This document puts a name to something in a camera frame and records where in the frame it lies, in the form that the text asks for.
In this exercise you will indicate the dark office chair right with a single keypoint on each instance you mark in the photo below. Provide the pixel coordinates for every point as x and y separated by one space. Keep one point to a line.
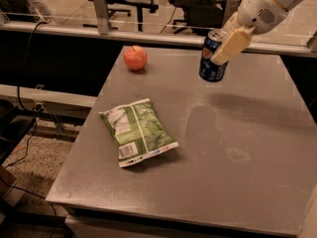
200 15

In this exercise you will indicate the left metal rail bracket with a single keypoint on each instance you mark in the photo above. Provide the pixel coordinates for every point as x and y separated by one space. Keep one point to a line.
102 15

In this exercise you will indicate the metal rail bracket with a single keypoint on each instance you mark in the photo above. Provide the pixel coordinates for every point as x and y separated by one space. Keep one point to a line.
231 7
102 15

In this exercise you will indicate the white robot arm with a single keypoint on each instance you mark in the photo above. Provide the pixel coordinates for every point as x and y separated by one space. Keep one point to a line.
254 17

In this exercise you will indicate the blue pepsi can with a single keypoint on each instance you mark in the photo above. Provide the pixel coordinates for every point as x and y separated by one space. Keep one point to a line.
209 70

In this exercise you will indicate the green chip bag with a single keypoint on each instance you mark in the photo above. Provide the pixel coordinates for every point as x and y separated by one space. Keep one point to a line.
137 132

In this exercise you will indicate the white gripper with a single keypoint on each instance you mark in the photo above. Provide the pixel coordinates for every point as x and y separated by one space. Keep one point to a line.
259 13

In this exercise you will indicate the black office chair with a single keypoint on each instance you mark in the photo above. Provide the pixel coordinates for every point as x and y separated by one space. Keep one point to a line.
122 0

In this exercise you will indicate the black equipment at left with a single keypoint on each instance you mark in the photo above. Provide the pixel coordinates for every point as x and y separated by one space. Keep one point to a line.
14 125

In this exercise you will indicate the person in background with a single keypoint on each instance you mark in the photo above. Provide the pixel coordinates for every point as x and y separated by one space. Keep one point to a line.
26 10

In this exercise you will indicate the red apple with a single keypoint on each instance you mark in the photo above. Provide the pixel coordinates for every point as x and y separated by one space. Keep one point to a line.
135 57

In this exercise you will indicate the right metal rail bracket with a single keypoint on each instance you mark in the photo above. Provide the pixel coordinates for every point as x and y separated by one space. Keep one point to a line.
231 7

